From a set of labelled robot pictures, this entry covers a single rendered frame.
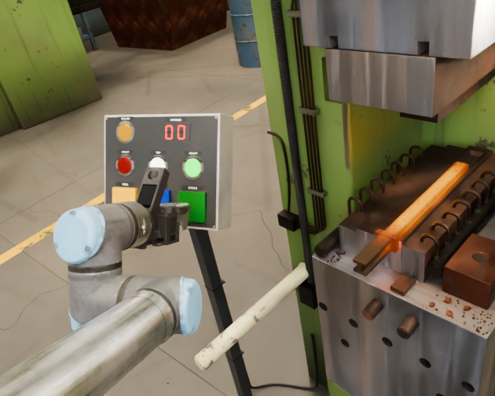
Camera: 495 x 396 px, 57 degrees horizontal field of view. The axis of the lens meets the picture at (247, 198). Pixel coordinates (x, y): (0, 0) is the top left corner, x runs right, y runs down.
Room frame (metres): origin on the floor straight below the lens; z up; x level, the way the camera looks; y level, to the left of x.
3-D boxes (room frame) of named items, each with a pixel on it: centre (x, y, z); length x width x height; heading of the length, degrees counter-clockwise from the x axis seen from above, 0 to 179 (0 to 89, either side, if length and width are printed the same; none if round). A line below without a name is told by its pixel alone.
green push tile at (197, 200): (0.94, 0.14, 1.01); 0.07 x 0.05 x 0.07; 63
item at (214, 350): (0.92, 0.04, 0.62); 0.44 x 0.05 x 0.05; 128
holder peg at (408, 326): (0.57, -0.25, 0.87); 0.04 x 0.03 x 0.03; 128
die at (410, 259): (0.84, -0.41, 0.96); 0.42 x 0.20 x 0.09; 128
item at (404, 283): (0.63, -0.27, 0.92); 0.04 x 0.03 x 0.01; 126
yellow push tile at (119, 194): (1.03, 0.31, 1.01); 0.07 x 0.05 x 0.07; 63
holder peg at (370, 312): (0.63, -0.20, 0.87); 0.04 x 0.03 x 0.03; 128
